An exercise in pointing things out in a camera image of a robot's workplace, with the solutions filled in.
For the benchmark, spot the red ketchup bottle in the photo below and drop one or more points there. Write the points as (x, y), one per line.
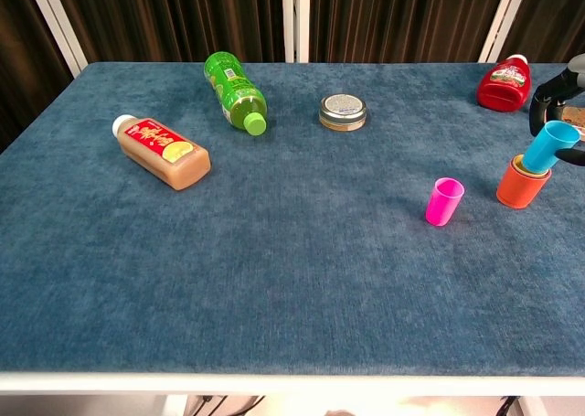
(503, 84)

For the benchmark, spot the orange plastic cup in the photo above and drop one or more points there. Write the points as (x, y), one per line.
(518, 189)

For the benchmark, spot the brown spout pouch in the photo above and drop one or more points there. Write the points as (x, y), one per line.
(573, 114)

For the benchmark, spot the round metal tin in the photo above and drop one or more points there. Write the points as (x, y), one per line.
(343, 112)

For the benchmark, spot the yellow plastic cup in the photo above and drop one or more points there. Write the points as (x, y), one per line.
(517, 163)

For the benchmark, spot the pink plastic cup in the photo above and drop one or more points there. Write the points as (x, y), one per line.
(441, 203)

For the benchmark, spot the light blue plastic cup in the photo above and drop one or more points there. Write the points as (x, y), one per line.
(546, 148)

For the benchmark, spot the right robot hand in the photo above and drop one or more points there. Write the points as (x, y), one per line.
(550, 89)

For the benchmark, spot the white frame post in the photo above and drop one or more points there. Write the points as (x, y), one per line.
(296, 18)
(503, 18)
(55, 23)

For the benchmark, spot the brown juice bottle red label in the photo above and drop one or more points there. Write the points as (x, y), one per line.
(160, 151)

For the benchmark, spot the blue table cloth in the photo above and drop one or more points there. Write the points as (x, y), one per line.
(274, 251)

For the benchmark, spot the green tea bottle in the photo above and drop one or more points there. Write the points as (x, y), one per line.
(235, 91)

